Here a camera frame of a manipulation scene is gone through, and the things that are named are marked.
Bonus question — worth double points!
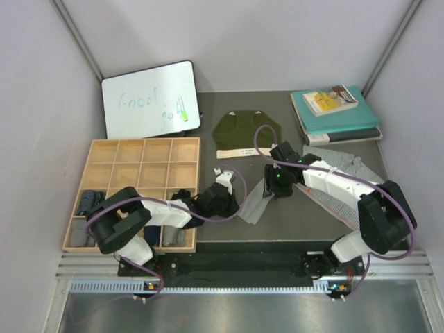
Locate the white whiteboard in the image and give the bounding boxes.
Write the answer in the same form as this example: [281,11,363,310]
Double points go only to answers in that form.
[101,60,200,139]

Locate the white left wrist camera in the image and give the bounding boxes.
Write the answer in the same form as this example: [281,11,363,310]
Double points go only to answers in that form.
[214,167,234,194]

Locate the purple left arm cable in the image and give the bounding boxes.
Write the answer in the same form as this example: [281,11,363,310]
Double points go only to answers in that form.
[85,166,248,302]

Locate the grey rolled garment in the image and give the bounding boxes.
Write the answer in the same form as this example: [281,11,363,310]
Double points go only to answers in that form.
[162,226,186,247]

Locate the yellow paperback book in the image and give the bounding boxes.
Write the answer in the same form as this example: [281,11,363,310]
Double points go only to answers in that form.
[302,85,359,117]

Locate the dark blue rolled socks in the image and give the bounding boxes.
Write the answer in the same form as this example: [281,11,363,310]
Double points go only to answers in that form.
[76,189,106,216]

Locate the grey rolled socks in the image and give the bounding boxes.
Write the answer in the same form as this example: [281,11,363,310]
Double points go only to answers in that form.
[69,219,95,247]

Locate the green whiteboard marker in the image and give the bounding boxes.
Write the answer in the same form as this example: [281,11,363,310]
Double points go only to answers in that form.
[178,95,188,122]

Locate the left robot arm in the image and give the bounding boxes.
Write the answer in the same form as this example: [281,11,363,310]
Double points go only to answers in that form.
[85,182,240,275]

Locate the wooden compartment tray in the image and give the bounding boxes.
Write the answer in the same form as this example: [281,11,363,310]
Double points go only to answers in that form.
[62,137,202,254]

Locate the green sports bra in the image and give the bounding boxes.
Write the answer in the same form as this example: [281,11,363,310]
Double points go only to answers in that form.
[212,110,282,160]

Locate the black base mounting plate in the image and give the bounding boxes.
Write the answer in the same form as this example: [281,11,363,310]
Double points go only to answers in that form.
[117,241,368,287]

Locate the black rolled garment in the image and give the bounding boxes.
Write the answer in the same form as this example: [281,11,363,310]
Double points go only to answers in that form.
[170,189,195,210]

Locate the grey striped boxer shorts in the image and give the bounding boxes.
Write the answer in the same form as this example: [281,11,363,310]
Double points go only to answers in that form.
[294,144,398,230]

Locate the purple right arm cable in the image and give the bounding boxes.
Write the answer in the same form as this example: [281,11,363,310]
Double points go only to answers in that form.
[254,124,418,302]

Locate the navy rolled garment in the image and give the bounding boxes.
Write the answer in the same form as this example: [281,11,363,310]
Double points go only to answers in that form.
[143,226,161,246]

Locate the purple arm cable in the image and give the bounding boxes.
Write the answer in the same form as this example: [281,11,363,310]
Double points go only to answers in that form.
[254,124,418,302]
[85,166,248,302]

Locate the light grey underwear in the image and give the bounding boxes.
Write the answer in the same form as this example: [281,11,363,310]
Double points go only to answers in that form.
[238,178,274,225]

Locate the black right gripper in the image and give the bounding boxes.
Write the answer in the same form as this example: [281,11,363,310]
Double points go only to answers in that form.
[263,164,293,199]

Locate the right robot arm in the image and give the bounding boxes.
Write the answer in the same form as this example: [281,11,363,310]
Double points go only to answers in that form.
[266,142,417,275]

